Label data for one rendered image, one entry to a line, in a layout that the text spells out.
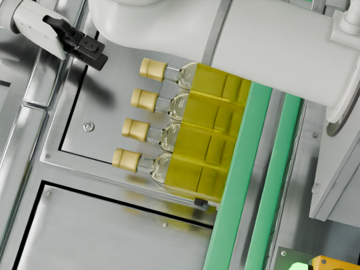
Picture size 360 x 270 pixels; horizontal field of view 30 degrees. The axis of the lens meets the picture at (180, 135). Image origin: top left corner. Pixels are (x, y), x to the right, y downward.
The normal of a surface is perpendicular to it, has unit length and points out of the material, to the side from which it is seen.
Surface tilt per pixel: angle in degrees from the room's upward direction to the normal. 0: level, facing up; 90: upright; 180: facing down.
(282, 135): 90
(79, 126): 90
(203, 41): 88
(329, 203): 88
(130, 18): 102
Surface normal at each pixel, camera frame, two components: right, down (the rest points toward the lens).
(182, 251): 0.00, -0.27
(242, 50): -0.19, 0.44
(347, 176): -0.25, 0.64
